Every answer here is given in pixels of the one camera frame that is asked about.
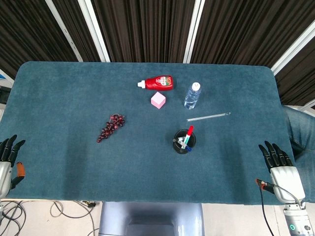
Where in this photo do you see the clear glass stirring rod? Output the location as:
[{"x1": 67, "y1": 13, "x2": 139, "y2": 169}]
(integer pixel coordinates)
[{"x1": 186, "y1": 112, "x2": 231, "y2": 122}]

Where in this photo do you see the blue jeans leg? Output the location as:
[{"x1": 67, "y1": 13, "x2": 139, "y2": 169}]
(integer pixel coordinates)
[{"x1": 283, "y1": 105, "x2": 315, "y2": 204}]

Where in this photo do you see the blue grey robot torso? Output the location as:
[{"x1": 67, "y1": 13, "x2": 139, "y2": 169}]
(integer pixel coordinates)
[{"x1": 98, "y1": 201, "x2": 205, "y2": 236}]

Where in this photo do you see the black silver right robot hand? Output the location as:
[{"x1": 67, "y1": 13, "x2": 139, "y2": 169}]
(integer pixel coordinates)
[{"x1": 255, "y1": 140, "x2": 306, "y2": 204}]

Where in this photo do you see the teal table cloth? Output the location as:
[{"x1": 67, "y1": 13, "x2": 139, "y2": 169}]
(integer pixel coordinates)
[{"x1": 0, "y1": 60, "x2": 302, "y2": 205}]

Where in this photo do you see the white window frame bar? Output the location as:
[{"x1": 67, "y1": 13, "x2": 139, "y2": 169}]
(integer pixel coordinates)
[
  {"x1": 78, "y1": 0, "x2": 111, "y2": 63},
  {"x1": 270, "y1": 21, "x2": 315, "y2": 76},
  {"x1": 45, "y1": 0, "x2": 84, "y2": 62},
  {"x1": 183, "y1": 0, "x2": 206, "y2": 64}
]

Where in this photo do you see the dark floor cable bundle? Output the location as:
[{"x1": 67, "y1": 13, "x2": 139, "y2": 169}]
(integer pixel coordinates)
[{"x1": 0, "y1": 200, "x2": 27, "y2": 236}]

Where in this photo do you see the red ketchup squeeze bottle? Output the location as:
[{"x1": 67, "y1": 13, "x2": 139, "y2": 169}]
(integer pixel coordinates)
[{"x1": 137, "y1": 75, "x2": 174, "y2": 91}]

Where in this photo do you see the red capped marker pen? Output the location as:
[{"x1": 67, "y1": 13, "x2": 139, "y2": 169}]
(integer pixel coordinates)
[{"x1": 184, "y1": 125, "x2": 194, "y2": 146}]

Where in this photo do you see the dark brown pleated curtain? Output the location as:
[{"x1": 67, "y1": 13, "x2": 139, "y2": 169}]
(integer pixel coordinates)
[{"x1": 0, "y1": 0, "x2": 315, "y2": 106}]

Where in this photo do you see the clear plastic water bottle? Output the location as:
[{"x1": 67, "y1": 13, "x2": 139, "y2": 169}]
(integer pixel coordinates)
[{"x1": 184, "y1": 82, "x2": 201, "y2": 110}]

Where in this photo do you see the dark red grape bunch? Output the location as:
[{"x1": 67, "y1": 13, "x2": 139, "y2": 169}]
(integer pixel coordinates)
[{"x1": 96, "y1": 114, "x2": 126, "y2": 144}]

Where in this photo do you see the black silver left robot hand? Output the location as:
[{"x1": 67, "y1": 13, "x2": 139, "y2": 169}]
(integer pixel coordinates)
[{"x1": 0, "y1": 134, "x2": 26, "y2": 199}]

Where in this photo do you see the pink cube block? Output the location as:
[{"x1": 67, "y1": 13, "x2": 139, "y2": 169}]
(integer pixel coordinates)
[{"x1": 150, "y1": 91, "x2": 166, "y2": 110}]

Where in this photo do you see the black round pen holder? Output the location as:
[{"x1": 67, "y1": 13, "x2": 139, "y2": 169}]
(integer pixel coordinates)
[{"x1": 172, "y1": 129, "x2": 197, "y2": 155}]

